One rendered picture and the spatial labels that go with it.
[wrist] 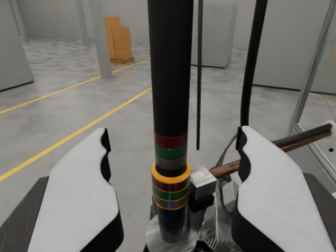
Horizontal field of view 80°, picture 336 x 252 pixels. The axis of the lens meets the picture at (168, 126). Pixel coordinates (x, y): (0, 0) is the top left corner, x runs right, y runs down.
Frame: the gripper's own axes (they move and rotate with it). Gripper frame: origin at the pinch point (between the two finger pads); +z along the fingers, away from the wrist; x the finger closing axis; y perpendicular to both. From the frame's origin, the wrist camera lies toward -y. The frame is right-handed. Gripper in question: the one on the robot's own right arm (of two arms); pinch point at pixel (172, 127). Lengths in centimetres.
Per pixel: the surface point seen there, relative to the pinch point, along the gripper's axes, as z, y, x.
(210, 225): 28, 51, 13
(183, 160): 4.8, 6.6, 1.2
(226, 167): 9.1, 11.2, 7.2
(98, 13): 591, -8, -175
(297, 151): 100, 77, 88
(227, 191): 40, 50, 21
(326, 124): 18.2, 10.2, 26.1
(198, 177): 7.1, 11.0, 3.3
